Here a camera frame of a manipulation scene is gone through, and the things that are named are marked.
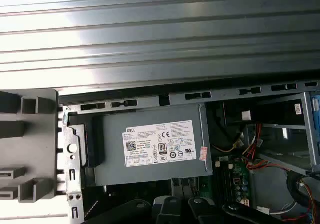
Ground black RAM slot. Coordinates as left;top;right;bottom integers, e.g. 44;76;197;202
225;163;232;205
214;161;221;205
220;162;227;205

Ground red orange wire bundle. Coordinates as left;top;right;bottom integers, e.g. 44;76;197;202
242;123;292;172

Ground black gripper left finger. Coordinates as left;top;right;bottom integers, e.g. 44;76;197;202
117;195;187;224

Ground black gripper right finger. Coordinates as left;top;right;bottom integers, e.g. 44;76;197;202
187;196;285;224

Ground yellow orange wire bundle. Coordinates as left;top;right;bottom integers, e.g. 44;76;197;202
212;130;245;156

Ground black open PC case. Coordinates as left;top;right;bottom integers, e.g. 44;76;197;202
58;78;320;224

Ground blue plastic drive latch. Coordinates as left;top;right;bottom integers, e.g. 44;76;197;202
310;94;320;166

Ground green motherboard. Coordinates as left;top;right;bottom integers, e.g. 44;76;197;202
172;154;254;211

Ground metal optical drive cage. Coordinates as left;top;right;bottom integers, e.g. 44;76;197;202
254;90;320;176

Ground black wire bundle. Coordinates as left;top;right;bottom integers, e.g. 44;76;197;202
284;170;315;216

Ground grey Dell power supply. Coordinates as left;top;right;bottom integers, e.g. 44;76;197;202
68;101;213;186

